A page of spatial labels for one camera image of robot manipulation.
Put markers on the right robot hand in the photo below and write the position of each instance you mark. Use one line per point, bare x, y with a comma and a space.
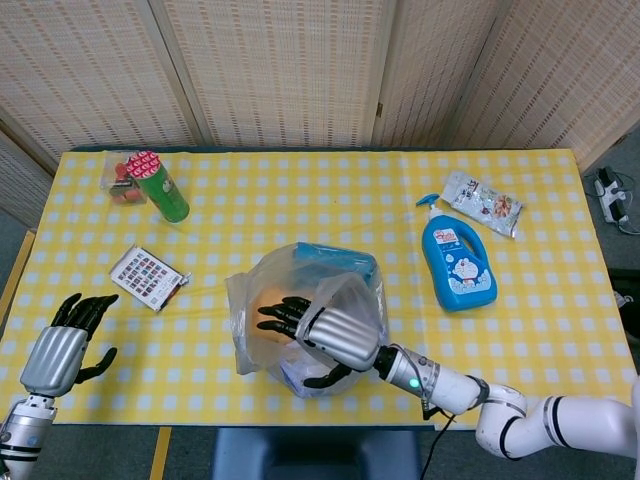
340, 337

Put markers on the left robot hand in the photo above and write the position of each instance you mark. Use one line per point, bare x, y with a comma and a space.
52, 360

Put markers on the clear plastic bag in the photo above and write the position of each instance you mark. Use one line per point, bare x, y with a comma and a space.
240, 325

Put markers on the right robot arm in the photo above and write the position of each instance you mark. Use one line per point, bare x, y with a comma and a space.
450, 385

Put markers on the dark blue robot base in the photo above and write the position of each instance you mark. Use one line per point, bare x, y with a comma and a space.
310, 455

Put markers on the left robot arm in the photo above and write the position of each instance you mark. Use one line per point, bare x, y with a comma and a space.
22, 430

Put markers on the small red snack bag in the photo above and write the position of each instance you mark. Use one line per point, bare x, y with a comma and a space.
117, 189

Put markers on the blue flat package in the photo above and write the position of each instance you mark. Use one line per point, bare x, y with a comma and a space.
330, 255

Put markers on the orange plush toy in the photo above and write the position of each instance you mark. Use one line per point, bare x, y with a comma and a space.
265, 300

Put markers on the colourful grid card pack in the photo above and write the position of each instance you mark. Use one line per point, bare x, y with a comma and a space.
142, 275

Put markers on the blue pump detergent bottle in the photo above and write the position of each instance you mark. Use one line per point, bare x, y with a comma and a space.
457, 265

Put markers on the yellow checked tablecloth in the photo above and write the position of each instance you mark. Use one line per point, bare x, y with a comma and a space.
300, 200

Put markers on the white snack pouch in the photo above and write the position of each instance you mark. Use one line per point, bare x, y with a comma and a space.
480, 200

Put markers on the green chips can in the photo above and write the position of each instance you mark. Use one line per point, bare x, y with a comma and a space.
165, 192

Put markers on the beige woven folding screen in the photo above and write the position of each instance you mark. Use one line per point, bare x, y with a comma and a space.
280, 70

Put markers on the person's shoe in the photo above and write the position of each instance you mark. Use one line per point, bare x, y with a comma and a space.
630, 320

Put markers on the white power strip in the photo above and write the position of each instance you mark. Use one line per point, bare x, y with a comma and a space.
607, 192

